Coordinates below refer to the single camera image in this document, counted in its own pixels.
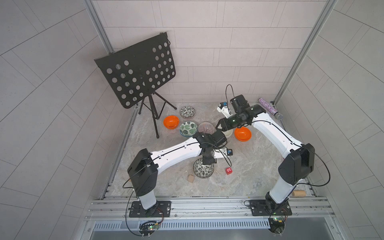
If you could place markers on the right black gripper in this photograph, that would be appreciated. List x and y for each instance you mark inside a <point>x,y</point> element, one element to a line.
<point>224,124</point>

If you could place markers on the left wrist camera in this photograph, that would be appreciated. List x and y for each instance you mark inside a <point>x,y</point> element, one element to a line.
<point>221,153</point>

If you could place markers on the orange bowl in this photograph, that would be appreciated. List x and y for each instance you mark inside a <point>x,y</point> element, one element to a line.
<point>171,122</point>
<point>243,134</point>

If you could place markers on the wooden cylinder at right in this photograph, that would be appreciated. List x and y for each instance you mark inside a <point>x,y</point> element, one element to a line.
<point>299,193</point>

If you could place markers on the cream bowl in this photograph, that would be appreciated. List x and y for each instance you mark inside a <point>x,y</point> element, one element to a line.
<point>228,133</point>

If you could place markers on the black perforated music stand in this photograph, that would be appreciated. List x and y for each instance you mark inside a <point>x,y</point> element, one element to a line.
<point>137,72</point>

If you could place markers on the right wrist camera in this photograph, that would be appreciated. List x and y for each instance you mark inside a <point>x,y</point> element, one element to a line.
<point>236,105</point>

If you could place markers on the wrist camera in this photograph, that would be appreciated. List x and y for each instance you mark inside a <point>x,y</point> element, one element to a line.
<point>236,105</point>
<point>221,153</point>

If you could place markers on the purple glitter tube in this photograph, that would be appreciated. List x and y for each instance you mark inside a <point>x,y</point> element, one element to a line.
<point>271,109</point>

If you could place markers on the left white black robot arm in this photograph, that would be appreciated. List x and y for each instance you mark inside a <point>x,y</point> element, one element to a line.
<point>146,166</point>

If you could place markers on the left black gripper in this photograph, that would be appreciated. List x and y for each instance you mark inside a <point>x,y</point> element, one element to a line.
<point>208,160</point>

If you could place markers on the purple striped bowl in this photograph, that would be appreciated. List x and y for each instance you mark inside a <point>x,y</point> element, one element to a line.
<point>206,128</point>

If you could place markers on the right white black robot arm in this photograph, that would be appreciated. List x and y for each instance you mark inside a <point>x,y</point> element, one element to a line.
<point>298,158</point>

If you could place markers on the small wooden cube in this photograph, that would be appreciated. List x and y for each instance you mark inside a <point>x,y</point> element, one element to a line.
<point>191,178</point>

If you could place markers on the near black floral bowl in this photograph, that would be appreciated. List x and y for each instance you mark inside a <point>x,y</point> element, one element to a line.
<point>203,171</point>

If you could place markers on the red die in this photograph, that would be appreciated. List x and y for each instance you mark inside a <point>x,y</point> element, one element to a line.
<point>229,171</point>

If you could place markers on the green leaf bowl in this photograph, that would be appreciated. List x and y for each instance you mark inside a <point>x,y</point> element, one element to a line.
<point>188,129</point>

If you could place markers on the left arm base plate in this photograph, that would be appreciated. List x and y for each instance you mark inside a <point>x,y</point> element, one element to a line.
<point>159,210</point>

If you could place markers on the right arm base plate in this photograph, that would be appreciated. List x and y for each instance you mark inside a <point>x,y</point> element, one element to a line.
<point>258,207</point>

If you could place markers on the black floral bowl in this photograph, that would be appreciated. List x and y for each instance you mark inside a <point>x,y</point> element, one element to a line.
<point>203,171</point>
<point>187,112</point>

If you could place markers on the far black floral bowl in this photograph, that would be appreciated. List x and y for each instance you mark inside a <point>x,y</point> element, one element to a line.
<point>187,112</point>

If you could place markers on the left circuit board connector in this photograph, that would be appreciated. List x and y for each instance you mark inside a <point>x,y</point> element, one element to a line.
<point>148,228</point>

